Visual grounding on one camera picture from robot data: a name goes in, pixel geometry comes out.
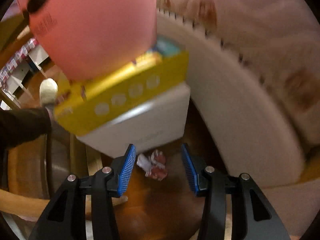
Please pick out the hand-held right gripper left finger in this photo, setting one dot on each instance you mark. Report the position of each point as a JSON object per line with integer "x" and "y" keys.
{"x": 126, "y": 172}

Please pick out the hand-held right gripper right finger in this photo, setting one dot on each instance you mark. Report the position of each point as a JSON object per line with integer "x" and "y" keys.
{"x": 190, "y": 170}

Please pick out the red paper ball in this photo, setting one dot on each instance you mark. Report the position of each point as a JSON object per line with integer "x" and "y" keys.
{"x": 156, "y": 166}

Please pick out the pink plastic bucket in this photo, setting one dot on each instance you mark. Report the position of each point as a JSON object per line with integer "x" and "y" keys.
{"x": 100, "y": 22}

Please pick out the white box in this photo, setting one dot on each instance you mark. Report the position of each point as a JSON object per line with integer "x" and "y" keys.
{"x": 150, "y": 127}

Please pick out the yellow cardboard box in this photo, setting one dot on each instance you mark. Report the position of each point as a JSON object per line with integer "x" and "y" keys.
{"x": 125, "y": 95}

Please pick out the beige slipper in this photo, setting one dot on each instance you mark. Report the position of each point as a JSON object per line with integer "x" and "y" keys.
{"x": 48, "y": 92}

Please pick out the white side table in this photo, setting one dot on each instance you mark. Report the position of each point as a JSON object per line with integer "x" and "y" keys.
{"x": 35, "y": 57}

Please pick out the checked tablecloth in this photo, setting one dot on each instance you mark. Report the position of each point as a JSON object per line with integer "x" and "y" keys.
{"x": 15, "y": 60}

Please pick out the wooden table frame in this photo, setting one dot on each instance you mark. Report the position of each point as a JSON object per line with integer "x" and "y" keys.
{"x": 93, "y": 162}

